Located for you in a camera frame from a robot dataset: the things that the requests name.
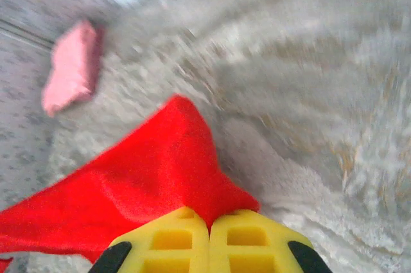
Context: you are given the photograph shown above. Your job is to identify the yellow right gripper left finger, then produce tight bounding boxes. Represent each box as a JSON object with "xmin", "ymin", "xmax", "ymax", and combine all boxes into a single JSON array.
[{"xmin": 91, "ymin": 206, "xmax": 212, "ymax": 273}]

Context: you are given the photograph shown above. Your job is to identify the folded pink t-shirt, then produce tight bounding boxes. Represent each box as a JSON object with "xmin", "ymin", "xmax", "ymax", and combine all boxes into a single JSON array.
[{"xmin": 41, "ymin": 19, "xmax": 106, "ymax": 118}]

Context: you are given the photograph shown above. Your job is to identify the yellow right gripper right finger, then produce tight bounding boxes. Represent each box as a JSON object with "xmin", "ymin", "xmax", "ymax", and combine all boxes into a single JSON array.
[{"xmin": 209, "ymin": 208, "xmax": 334, "ymax": 273}]

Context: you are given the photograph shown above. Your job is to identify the red t-shirt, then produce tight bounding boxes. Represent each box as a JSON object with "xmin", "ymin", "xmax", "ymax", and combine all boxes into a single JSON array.
[{"xmin": 0, "ymin": 94, "xmax": 261, "ymax": 269}]

